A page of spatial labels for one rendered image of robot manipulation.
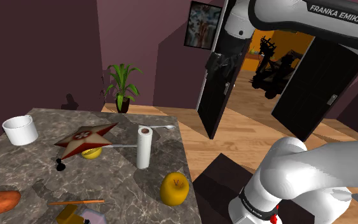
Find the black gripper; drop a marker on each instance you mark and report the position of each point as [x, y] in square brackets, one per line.
[223, 64]

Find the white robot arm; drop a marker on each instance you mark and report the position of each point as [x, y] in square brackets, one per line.
[293, 173]

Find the dark wooden furniture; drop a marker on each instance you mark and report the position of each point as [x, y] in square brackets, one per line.
[271, 77]

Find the silver spoon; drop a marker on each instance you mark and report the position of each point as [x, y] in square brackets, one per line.
[168, 127]

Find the green potted plant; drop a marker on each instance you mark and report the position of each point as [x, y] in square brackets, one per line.
[123, 83]

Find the white paper towel roll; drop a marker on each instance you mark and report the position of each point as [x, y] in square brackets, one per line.
[143, 149]

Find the dark robot stand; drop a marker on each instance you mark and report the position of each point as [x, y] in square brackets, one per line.
[219, 183]

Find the yellow apple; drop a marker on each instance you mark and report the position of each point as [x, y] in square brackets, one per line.
[174, 190]

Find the red and cream star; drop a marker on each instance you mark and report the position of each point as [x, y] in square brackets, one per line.
[84, 139]

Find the small black figure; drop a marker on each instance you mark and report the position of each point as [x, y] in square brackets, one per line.
[61, 167]

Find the pale lilac box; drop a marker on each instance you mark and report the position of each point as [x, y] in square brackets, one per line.
[95, 217]

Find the orange pencil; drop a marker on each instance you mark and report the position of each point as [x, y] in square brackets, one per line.
[76, 202]

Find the white cup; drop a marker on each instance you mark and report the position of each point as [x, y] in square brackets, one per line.
[22, 135]

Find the yellow block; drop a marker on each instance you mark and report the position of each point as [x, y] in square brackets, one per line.
[68, 215]

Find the framed wall picture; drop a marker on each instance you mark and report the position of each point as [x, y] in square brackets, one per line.
[202, 26]

